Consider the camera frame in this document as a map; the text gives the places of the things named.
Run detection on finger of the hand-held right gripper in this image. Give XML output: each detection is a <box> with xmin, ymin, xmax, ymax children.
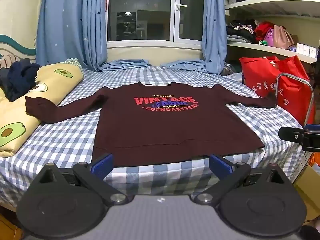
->
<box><xmin>279</xmin><ymin>124</ymin><xmax>320</xmax><ymax>153</ymax></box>

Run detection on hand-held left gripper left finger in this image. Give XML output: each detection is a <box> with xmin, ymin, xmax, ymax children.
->
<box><xmin>37</xmin><ymin>153</ymin><xmax>129</xmax><ymax>207</ymax></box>

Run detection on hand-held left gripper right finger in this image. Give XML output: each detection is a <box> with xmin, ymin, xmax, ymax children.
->
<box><xmin>192</xmin><ymin>153</ymin><xmax>287</xmax><ymax>207</ymax></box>

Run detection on maroon printed sweater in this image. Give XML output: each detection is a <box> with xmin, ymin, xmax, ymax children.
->
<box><xmin>25</xmin><ymin>82</ymin><xmax>277</xmax><ymax>167</ymax></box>

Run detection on red clothes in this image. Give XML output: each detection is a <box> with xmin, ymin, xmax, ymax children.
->
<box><xmin>254</xmin><ymin>22</ymin><xmax>275</xmax><ymax>42</ymax></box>

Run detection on grey folded clothes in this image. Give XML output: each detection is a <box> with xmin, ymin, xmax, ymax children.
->
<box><xmin>227</xmin><ymin>35</ymin><xmax>247</xmax><ymax>43</ymax></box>

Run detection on dark clothes pile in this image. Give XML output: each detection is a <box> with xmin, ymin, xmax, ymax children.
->
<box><xmin>226</xmin><ymin>19</ymin><xmax>257</xmax><ymax>43</ymax></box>

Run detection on navy clothes pile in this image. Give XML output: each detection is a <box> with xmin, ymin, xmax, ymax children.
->
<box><xmin>0</xmin><ymin>61</ymin><xmax>40</xmax><ymax>102</ymax></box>

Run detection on red plain tote bag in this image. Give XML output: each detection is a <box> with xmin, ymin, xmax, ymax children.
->
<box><xmin>271</xmin><ymin>55</ymin><xmax>317</xmax><ymax>127</ymax></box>

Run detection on blue checkered bed sheet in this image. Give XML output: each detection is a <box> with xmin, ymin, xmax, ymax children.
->
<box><xmin>0</xmin><ymin>66</ymin><xmax>308</xmax><ymax>209</ymax></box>

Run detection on cardboard box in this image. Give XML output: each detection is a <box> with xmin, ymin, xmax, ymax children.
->
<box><xmin>294</xmin><ymin>165</ymin><xmax>320</xmax><ymax>222</ymax></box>

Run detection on red printed tote bag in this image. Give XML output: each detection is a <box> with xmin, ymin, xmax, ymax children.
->
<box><xmin>239</xmin><ymin>56</ymin><xmax>280</xmax><ymax>98</ymax></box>

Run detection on row of small white boxes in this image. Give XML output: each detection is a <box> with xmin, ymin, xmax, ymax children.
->
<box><xmin>296</xmin><ymin>43</ymin><xmax>318</xmax><ymax>57</ymax></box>

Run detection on clear plastic bag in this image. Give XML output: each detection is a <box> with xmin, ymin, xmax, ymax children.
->
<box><xmin>221</xmin><ymin>64</ymin><xmax>243</xmax><ymax>79</ymax></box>

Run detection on pink handbag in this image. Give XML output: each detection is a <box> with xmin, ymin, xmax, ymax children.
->
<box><xmin>272</xmin><ymin>24</ymin><xmax>295</xmax><ymax>50</ymax></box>

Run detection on avocado print yellow pillow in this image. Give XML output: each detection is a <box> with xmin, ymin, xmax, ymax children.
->
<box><xmin>0</xmin><ymin>58</ymin><xmax>84</xmax><ymax>158</ymax></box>

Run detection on small purple bag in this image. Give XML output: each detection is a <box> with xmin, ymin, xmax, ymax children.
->
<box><xmin>261</xmin><ymin>29</ymin><xmax>274</xmax><ymax>46</ymax></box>

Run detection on blue star curtain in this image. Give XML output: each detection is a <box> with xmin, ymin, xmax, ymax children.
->
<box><xmin>36</xmin><ymin>0</ymin><xmax>152</xmax><ymax>72</ymax></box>
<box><xmin>161</xmin><ymin>0</ymin><xmax>228</xmax><ymax>75</ymax></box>

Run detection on teal and cream headboard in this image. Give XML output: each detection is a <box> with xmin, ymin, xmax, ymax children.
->
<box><xmin>0</xmin><ymin>34</ymin><xmax>37</xmax><ymax>69</ymax></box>

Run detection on white framed window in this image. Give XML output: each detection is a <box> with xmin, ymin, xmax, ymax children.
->
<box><xmin>106</xmin><ymin>0</ymin><xmax>205</xmax><ymax>43</ymax></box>

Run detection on metal tube chair frame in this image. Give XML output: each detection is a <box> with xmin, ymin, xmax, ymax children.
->
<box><xmin>274</xmin><ymin>72</ymin><xmax>315</xmax><ymax>125</ymax></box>

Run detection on white wall shelf unit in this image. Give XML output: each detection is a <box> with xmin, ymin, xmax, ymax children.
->
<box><xmin>224</xmin><ymin>0</ymin><xmax>320</xmax><ymax>64</ymax></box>

